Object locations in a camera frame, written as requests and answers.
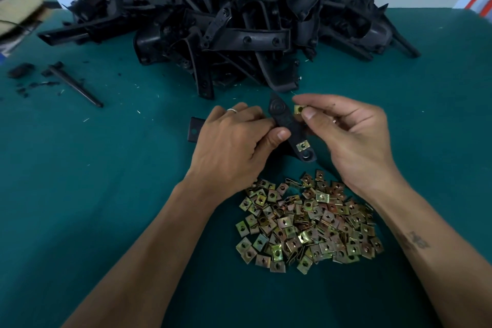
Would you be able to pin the person's left hand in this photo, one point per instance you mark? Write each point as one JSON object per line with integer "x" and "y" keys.
{"x": 230, "y": 151}

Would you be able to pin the person's right hand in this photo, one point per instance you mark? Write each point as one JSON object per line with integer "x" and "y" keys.
{"x": 357, "y": 143}

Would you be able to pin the black plastic bracket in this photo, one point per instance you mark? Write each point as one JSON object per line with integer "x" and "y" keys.
{"x": 404, "y": 39}
{"x": 278, "y": 106}

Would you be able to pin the pile of brass clip nuts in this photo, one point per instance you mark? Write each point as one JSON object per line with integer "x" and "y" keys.
{"x": 307, "y": 224}

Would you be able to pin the pile of black plastic brackets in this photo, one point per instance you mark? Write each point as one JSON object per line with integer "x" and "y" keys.
{"x": 230, "y": 24}

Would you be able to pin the person's right forearm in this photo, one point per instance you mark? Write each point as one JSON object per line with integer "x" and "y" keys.
{"x": 438, "y": 262}

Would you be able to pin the person's left forearm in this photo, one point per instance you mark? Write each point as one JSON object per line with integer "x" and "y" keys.
{"x": 138, "y": 270}

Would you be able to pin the green table cloth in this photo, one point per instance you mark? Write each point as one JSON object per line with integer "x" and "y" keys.
{"x": 92, "y": 185}

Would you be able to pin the thin black plastic strip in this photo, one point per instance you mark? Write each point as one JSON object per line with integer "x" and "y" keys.
{"x": 73, "y": 84}

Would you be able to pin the small black plastic scrap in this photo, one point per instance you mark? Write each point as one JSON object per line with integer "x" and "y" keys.
{"x": 21, "y": 70}

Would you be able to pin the brown cardboard piece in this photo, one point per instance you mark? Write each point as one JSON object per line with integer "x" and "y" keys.
{"x": 23, "y": 1}

